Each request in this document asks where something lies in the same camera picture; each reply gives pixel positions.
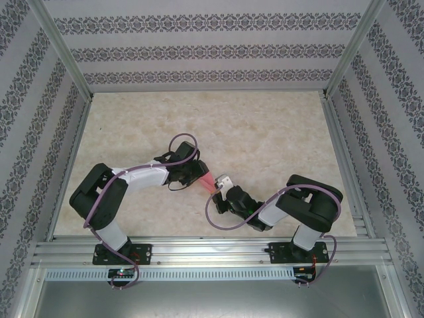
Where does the pink paper sheet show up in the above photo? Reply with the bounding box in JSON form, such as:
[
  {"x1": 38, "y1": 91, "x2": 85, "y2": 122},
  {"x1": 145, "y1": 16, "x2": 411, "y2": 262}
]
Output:
[{"x1": 198, "y1": 171, "x2": 219, "y2": 195}]

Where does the grey metal panel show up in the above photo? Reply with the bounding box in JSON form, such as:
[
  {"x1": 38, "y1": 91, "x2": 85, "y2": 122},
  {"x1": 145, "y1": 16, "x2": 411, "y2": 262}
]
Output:
[{"x1": 32, "y1": 280, "x2": 398, "y2": 318}]

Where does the aluminium mounting rail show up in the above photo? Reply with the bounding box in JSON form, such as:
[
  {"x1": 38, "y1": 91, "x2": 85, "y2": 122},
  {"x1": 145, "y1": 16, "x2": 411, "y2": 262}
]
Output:
[{"x1": 31, "y1": 235, "x2": 389, "y2": 266}]

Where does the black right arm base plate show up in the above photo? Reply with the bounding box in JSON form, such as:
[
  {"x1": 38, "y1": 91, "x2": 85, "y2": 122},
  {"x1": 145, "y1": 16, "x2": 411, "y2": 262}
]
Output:
[{"x1": 268, "y1": 241, "x2": 332, "y2": 265}]

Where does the slotted metal cable duct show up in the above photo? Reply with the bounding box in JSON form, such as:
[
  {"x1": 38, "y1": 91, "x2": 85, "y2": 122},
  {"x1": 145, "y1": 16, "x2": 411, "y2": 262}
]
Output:
[{"x1": 44, "y1": 266, "x2": 296, "y2": 281}]

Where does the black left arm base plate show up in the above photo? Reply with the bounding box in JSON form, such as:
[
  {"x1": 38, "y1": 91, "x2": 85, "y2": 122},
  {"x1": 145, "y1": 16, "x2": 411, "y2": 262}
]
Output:
[{"x1": 92, "y1": 243, "x2": 153, "y2": 266}]

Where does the aluminium table side rail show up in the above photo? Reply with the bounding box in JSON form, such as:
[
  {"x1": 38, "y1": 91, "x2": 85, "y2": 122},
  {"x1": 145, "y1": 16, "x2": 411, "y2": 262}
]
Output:
[
  {"x1": 320, "y1": 94, "x2": 390, "y2": 239},
  {"x1": 46, "y1": 94, "x2": 95, "y2": 239}
]

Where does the aluminium frame post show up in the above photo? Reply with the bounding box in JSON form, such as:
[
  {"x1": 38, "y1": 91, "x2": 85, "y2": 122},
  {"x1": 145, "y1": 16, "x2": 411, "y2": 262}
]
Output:
[
  {"x1": 323, "y1": 0, "x2": 389, "y2": 99},
  {"x1": 28, "y1": 0, "x2": 94, "y2": 100}
]

